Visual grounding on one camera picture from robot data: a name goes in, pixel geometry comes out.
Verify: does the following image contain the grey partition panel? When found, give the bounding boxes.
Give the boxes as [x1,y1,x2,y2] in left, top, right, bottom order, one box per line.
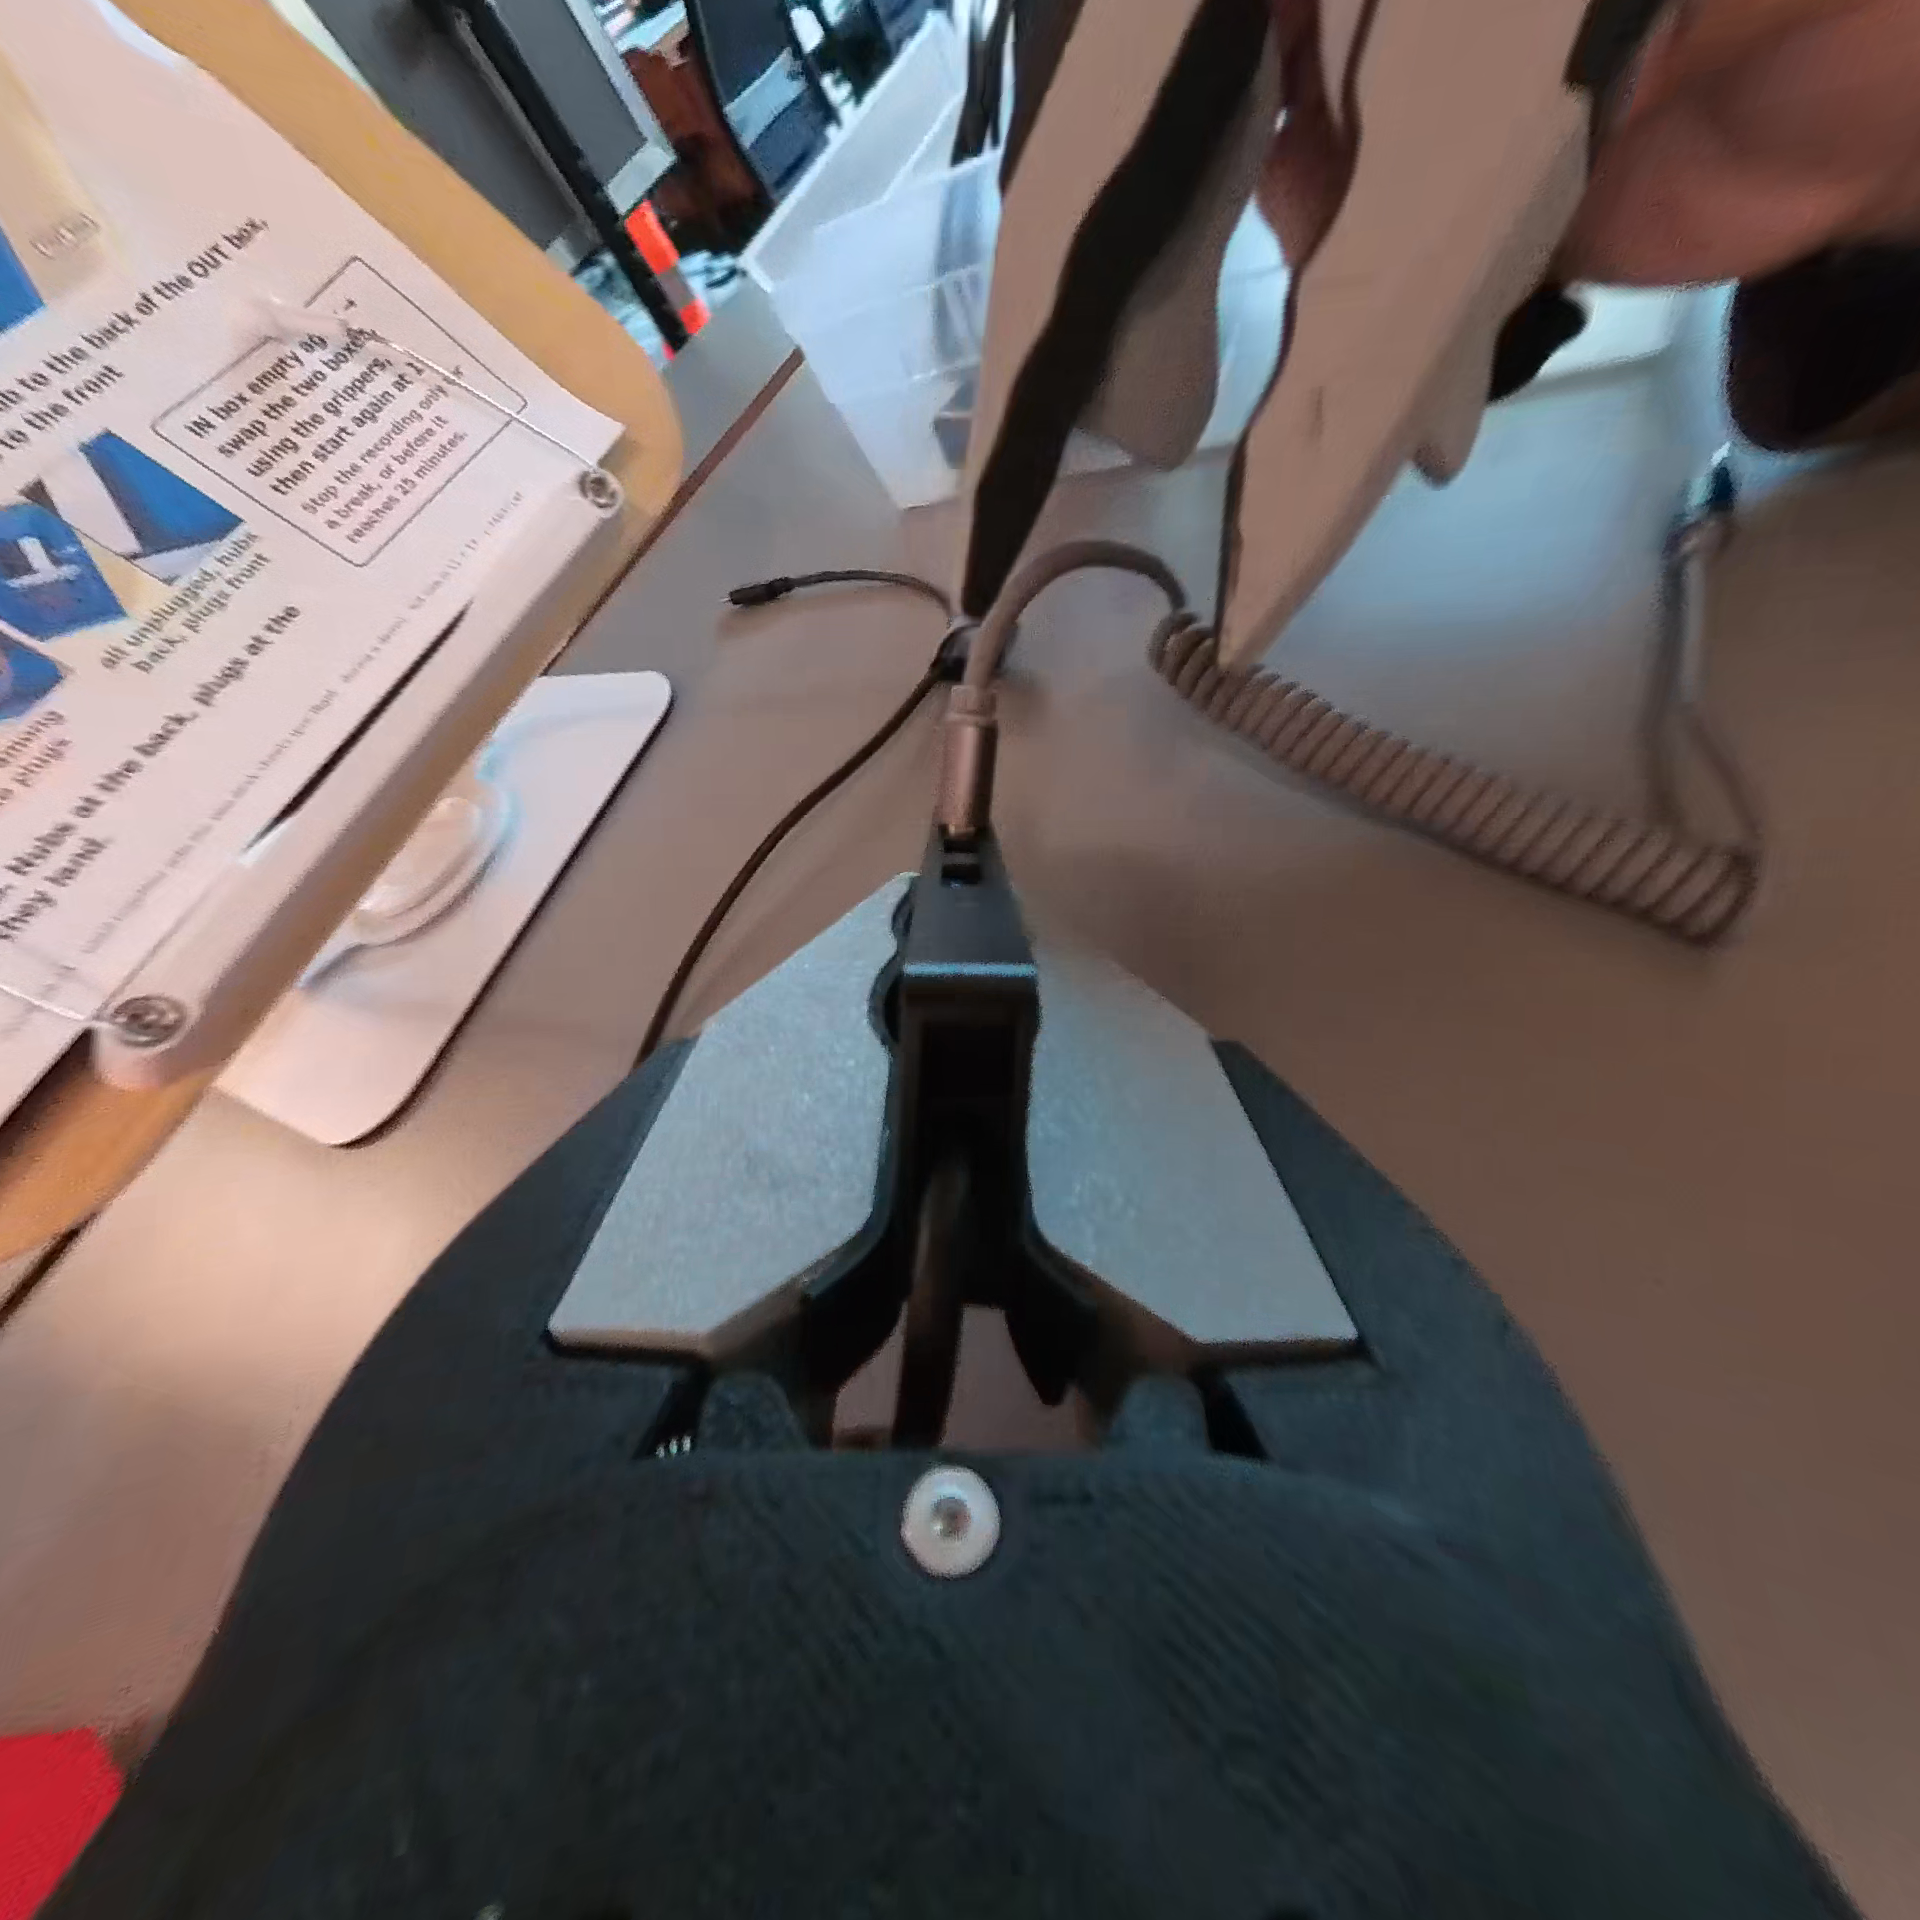
[436,0,676,262]

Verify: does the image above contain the orange traffic cone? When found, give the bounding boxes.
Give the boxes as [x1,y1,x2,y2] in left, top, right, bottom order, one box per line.
[620,199,716,342]

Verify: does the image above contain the person's right hand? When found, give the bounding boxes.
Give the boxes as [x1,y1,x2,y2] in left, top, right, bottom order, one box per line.
[1564,0,1920,297]

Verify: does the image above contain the black usb hub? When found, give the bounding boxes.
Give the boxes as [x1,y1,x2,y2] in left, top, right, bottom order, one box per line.
[892,824,1042,1305]

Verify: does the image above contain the printed instruction sheet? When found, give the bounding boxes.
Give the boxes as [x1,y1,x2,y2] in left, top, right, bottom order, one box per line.
[0,0,624,1120]

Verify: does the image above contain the grey usb cable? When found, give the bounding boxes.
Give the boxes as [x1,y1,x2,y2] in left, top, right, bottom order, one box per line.
[933,457,1764,949]

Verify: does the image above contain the clear plastic bin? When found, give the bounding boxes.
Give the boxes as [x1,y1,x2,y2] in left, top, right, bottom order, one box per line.
[744,15,1305,510]

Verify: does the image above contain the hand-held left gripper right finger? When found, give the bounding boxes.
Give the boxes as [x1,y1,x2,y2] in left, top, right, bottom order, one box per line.
[1013,901,1362,1403]

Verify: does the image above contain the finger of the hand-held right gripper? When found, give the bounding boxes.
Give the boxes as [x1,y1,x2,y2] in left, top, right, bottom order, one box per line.
[1218,0,1593,666]
[958,0,1287,616]

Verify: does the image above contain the thin black hub cable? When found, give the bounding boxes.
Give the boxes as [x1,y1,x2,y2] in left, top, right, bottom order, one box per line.
[638,568,984,1447]

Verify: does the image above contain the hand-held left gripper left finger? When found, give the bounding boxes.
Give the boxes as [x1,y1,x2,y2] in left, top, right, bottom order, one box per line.
[546,875,920,1403]

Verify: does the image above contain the red plastic bin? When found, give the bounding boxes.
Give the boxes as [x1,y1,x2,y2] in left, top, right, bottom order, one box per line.
[0,1724,128,1906]

